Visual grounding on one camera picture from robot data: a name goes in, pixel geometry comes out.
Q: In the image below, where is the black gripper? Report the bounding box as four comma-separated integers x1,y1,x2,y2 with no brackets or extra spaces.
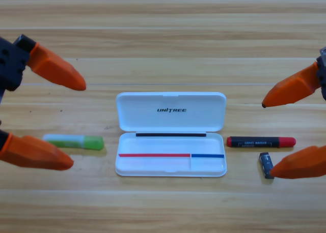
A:
0,34,87,171
261,46,326,108

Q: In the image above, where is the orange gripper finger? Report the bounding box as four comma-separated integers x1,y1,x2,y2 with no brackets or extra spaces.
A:
269,145,326,180

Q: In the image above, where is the red and black marker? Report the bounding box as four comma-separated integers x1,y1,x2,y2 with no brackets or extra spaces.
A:
226,136,297,149

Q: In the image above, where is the white Unitree pencil case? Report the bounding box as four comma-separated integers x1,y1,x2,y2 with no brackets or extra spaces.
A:
115,92,227,178

